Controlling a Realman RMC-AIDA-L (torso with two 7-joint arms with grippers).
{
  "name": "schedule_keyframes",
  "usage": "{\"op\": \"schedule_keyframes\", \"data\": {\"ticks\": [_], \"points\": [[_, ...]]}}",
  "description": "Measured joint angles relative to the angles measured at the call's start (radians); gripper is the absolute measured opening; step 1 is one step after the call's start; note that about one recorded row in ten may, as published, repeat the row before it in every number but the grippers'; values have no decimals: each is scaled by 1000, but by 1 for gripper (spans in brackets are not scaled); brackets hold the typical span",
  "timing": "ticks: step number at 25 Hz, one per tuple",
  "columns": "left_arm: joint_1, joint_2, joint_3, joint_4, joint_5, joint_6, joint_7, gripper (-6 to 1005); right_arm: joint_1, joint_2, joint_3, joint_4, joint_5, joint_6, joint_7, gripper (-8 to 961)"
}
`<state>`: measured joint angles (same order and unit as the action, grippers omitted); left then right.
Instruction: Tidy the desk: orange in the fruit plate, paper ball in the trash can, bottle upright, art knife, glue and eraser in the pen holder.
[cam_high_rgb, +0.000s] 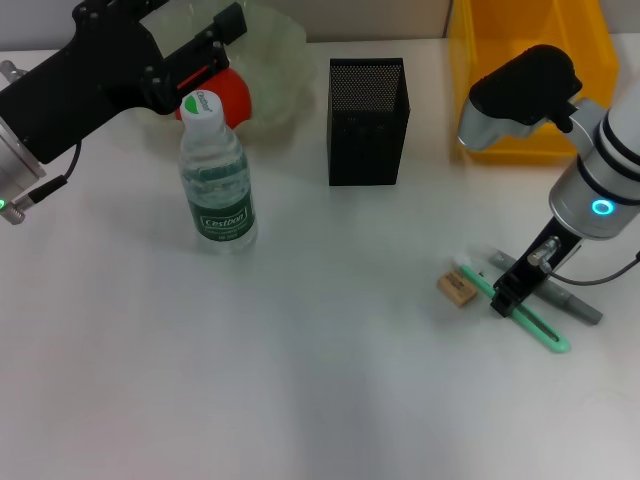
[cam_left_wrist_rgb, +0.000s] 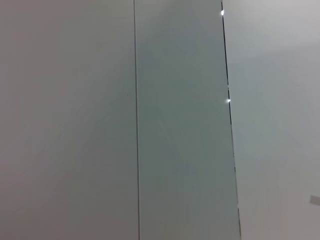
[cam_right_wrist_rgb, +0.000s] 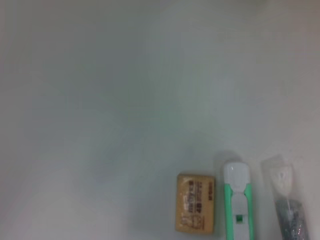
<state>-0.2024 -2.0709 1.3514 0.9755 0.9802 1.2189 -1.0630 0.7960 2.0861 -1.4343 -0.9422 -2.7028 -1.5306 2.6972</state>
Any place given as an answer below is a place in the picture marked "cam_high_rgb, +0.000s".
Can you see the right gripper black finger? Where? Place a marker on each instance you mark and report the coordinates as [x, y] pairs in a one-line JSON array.
[[526, 295], [502, 305]]

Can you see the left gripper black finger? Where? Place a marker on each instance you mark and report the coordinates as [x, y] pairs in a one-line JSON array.
[[140, 6], [227, 25]]

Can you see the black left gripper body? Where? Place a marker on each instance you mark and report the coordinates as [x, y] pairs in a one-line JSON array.
[[90, 80]]

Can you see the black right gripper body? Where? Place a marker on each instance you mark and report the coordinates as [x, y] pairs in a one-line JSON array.
[[522, 272]]

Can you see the green utility knife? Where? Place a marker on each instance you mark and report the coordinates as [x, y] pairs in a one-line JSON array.
[[545, 332]]

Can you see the grey marker pen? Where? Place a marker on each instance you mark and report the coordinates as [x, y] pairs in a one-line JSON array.
[[575, 306]]

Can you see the orange-red fruit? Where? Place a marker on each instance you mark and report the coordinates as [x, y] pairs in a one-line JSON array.
[[232, 97]]

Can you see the clear green-label water bottle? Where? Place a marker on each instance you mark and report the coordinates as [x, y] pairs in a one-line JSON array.
[[220, 220]]

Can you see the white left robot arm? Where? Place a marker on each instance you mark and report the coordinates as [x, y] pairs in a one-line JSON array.
[[12, 165]]

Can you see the beige eraser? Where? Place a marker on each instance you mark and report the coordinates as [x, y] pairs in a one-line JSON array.
[[456, 289]]

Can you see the clear glass fruit bowl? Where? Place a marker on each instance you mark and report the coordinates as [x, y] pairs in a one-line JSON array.
[[280, 65]]

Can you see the black mesh pen holder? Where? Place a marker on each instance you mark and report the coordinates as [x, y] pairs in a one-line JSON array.
[[365, 150]]

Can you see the yellow plastic bin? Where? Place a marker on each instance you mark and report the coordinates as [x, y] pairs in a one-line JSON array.
[[500, 40]]

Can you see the silver right camera bracket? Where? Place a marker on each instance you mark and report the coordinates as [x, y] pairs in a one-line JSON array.
[[587, 115]]

